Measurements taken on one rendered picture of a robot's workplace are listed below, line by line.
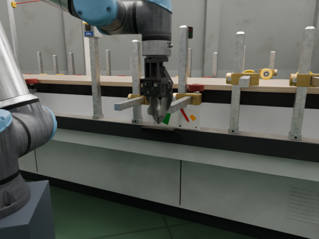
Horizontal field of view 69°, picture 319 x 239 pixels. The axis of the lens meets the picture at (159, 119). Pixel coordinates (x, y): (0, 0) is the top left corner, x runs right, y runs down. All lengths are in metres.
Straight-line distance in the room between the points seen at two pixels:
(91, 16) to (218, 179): 1.14
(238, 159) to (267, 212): 0.45
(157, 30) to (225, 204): 1.13
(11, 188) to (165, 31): 0.62
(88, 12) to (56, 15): 4.43
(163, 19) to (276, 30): 5.66
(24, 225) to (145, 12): 0.65
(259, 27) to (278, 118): 4.82
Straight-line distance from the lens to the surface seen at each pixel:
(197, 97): 1.11
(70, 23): 4.86
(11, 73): 0.91
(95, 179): 1.87
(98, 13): 0.60
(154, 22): 0.71
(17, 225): 0.76
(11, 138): 0.78
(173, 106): 0.86
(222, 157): 1.19
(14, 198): 0.81
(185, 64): 1.12
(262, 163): 1.18
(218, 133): 1.11
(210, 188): 1.50
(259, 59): 6.03
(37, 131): 0.87
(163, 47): 0.70
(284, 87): 1.30
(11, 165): 0.79
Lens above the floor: 1.00
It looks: 13 degrees down
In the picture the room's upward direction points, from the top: straight up
